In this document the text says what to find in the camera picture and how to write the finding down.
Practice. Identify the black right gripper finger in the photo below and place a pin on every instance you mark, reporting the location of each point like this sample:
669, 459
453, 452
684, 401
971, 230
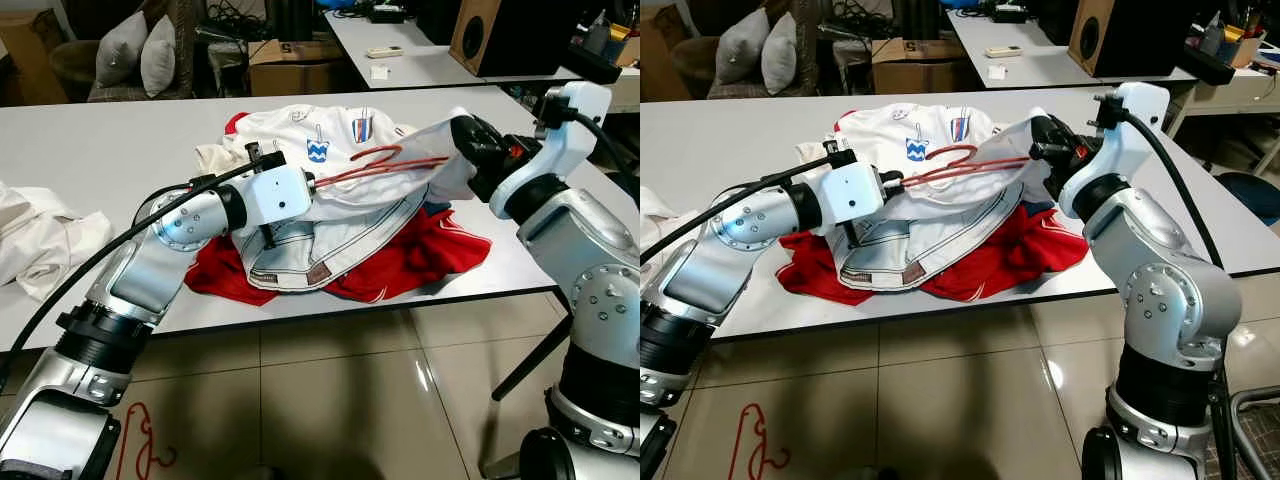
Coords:
1050, 135
475, 137

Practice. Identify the white shirt with sewn emblems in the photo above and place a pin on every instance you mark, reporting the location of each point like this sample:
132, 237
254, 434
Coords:
900, 125
280, 125

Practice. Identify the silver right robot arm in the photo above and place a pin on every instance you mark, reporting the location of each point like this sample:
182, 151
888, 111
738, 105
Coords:
580, 260
1160, 280

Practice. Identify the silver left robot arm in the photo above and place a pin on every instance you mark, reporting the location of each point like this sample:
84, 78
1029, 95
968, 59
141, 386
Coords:
740, 225
150, 280

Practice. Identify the cream cloth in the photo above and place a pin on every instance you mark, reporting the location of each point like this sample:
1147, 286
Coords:
215, 158
812, 150

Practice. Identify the white remote control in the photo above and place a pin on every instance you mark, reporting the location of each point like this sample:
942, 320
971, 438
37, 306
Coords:
384, 51
1004, 51

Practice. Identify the red garment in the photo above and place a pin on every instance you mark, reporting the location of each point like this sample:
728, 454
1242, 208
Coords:
430, 255
1030, 255

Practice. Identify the open cardboard box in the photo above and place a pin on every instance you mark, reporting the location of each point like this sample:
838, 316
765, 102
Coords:
917, 78
295, 78

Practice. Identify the wooden black speaker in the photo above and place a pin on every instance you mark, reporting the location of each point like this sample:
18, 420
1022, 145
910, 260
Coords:
520, 40
1140, 40

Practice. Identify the black power adapter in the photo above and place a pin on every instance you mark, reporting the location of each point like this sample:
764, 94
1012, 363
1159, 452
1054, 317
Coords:
1008, 14
388, 14

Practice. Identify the long black speaker bar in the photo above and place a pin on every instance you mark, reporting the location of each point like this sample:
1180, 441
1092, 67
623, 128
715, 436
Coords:
597, 66
1210, 63

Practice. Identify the white low table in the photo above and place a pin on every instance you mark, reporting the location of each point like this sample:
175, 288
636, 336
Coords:
1240, 92
628, 90

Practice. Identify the white crumpled cloth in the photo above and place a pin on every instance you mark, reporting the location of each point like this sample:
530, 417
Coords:
655, 225
50, 240

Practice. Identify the blue round object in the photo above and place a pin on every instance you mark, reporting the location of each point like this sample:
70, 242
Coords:
345, 4
965, 4

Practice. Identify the grey pillow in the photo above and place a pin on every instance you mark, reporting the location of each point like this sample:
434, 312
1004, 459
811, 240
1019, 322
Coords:
781, 55
160, 55
742, 47
120, 50

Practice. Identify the dark blue round stool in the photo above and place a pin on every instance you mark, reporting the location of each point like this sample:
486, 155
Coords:
1250, 195

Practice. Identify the tall cardboard box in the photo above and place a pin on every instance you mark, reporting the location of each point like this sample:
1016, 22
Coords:
657, 60
25, 60

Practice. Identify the black table leg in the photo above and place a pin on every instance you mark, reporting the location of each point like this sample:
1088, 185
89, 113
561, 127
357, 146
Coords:
530, 360

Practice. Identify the dark wicker armchair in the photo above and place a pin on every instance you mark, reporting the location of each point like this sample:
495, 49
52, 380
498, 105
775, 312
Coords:
75, 75
695, 70

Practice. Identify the plaid seat metal chair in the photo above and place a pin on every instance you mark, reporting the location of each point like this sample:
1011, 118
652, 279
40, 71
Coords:
1262, 445

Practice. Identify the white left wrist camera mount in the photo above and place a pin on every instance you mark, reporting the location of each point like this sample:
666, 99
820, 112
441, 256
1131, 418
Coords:
850, 190
280, 195

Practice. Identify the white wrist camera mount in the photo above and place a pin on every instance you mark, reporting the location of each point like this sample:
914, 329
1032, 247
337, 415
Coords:
1140, 100
580, 100
280, 195
850, 190

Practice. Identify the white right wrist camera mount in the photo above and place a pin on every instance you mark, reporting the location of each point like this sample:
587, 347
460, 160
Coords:
1140, 100
580, 100

